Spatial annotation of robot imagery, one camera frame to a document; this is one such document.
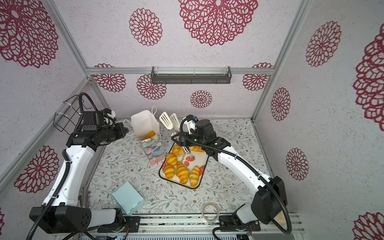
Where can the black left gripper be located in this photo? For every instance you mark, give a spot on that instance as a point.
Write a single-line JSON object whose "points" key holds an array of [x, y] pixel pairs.
{"points": [[120, 128]]}

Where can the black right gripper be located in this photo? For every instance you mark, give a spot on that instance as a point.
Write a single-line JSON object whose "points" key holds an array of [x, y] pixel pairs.
{"points": [[184, 137]]}

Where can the floral paper bag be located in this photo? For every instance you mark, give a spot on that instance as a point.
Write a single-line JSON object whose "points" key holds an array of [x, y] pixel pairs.
{"points": [[147, 130]]}

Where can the twisted bread small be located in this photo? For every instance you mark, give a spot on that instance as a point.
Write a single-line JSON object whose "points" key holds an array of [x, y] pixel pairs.
{"points": [[178, 151]]}

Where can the long twisted bread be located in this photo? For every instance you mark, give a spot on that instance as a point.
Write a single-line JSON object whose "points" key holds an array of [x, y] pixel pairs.
{"points": [[196, 149]]}

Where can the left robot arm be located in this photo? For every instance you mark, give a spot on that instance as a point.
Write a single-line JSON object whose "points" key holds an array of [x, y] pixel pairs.
{"points": [[60, 213]]}

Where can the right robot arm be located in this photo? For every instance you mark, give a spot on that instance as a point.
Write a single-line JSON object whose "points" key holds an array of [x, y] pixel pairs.
{"points": [[269, 204]]}

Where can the striped croissant bread upper left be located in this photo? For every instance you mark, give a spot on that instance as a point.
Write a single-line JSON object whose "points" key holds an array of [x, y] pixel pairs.
{"points": [[172, 159]]}

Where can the striped croissant bread front left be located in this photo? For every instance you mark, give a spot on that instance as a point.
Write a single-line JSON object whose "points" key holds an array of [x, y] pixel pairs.
{"points": [[169, 171]]}

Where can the strawberry print bread tray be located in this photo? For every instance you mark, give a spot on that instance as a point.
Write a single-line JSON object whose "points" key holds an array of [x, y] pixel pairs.
{"points": [[190, 160]]}

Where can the striped croissant bread front right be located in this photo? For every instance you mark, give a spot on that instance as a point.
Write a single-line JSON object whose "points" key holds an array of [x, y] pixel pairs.
{"points": [[194, 176]]}

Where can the light green box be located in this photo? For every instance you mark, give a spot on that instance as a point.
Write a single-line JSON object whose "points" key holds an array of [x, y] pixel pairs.
{"points": [[128, 199]]}

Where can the clear tape roll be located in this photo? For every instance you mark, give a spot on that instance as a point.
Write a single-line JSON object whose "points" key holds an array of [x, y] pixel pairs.
{"points": [[210, 212]]}

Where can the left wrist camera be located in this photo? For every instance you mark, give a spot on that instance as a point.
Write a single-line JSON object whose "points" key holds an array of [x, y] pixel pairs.
{"points": [[97, 120]]}

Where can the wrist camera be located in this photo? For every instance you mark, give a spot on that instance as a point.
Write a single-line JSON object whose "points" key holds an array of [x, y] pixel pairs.
{"points": [[97, 120], [200, 127]]}

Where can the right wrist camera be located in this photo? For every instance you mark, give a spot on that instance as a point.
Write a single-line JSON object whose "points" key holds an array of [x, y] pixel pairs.
{"points": [[200, 127]]}

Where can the black wire basket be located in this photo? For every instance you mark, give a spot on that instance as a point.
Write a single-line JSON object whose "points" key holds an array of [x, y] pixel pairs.
{"points": [[65, 120]]}

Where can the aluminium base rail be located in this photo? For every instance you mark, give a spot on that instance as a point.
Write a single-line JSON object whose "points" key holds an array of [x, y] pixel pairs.
{"points": [[195, 227]]}

